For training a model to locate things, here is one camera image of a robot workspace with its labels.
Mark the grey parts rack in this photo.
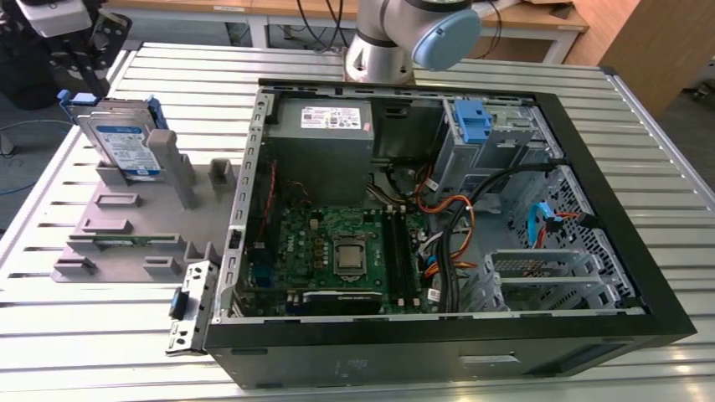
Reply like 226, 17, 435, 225
50, 129, 245, 284

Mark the black graphics card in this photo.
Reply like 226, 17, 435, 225
287, 288, 387, 317

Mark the black RAM slot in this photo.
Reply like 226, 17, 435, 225
399, 207, 426, 307
382, 207, 410, 309

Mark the silver slot bracket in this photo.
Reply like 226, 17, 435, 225
165, 260, 218, 357

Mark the pale floor cable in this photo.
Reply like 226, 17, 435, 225
0, 119, 73, 136

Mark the wooden cabinet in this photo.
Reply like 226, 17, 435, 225
563, 0, 715, 121

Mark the silver CPU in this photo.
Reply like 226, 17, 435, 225
334, 242, 366, 269

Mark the black cable bundle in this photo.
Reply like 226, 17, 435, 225
438, 165, 561, 313

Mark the green RAM stick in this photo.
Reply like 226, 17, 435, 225
93, 235, 155, 246

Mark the blue drive latch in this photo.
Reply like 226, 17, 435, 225
454, 99, 494, 144

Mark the green motherboard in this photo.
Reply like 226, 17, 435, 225
238, 204, 443, 317

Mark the red wire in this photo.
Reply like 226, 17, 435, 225
259, 161, 279, 248

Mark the grey power supply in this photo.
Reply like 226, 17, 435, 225
262, 98, 375, 206

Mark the orange power wire bundle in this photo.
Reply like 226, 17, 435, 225
417, 165, 479, 280

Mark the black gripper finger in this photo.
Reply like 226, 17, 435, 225
75, 12, 135, 98
47, 36, 86, 83

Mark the wooden desk white frame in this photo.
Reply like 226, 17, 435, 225
474, 0, 591, 64
103, 0, 359, 49

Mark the blue VGA port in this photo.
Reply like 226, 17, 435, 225
169, 287, 190, 320

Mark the silver drive cage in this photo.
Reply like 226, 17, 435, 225
435, 96, 563, 198

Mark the hard disk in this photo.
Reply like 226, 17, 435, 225
58, 90, 169, 183

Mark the blue data wire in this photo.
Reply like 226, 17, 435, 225
526, 200, 561, 256

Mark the black waste basket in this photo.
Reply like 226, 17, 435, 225
0, 37, 63, 111

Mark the black PC case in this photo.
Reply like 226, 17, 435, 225
165, 77, 699, 389

